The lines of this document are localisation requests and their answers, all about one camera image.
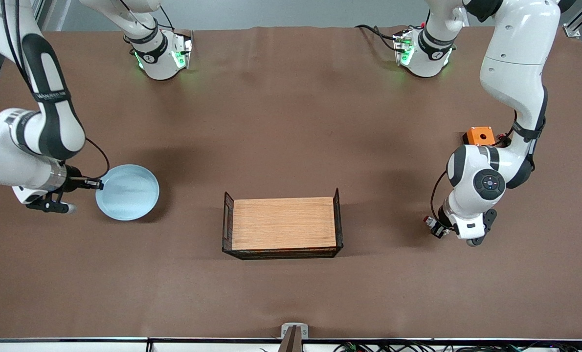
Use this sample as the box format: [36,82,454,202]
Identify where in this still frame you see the light blue plate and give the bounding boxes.
[95,164,160,221]

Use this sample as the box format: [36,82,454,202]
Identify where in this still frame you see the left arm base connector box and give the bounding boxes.
[393,29,415,67]

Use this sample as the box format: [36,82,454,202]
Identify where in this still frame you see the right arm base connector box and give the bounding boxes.
[173,29,194,69]

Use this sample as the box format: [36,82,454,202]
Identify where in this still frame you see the brown table cover mat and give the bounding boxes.
[0,24,582,341]

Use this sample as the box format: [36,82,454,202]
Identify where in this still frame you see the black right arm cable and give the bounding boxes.
[0,0,111,180]

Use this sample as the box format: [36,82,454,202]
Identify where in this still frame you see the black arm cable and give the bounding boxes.
[430,169,450,228]
[0,0,111,180]

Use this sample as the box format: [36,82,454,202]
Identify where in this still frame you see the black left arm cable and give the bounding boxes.
[430,169,450,228]

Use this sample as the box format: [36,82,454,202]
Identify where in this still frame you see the orange button enclosure box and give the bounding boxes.
[462,127,496,147]

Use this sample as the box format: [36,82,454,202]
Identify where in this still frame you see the black cable bundle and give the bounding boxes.
[333,341,582,352]

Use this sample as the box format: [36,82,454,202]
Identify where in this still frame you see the wooden tray with wire sides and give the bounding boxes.
[222,188,344,260]

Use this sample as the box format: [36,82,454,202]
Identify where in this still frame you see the white table edge rail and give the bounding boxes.
[0,337,582,352]

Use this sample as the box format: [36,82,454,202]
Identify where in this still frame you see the brown camera pole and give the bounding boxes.
[277,327,304,352]

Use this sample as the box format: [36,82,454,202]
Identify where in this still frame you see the black base power cable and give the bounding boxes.
[355,23,399,52]

